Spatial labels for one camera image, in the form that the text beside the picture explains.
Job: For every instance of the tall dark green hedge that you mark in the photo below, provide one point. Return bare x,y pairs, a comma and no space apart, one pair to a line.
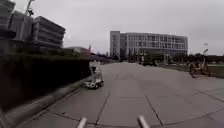
40,75

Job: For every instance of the robot's own part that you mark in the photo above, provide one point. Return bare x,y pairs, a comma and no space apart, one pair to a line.
82,122
143,122

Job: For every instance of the wide pale many-windowed building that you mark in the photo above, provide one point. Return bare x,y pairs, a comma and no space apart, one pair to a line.
150,43

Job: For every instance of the bicycle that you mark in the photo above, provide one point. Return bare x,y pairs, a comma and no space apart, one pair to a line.
199,69

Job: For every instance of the tall grey pole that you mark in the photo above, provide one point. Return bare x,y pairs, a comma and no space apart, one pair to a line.
26,20

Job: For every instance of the grey concrete slab pavement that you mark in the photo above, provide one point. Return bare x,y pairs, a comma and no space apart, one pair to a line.
133,96

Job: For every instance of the low dark hedge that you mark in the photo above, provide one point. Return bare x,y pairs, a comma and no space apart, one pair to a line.
215,60

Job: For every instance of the grey concrete kerb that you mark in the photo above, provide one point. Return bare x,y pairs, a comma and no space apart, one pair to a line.
40,103

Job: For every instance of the low reddish building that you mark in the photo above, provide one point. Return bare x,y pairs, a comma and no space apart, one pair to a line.
79,51

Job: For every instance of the small white wheeled robot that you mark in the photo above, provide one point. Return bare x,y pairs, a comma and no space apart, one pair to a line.
94,81

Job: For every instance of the grey building with banded floors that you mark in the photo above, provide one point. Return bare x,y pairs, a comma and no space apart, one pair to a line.
46,33

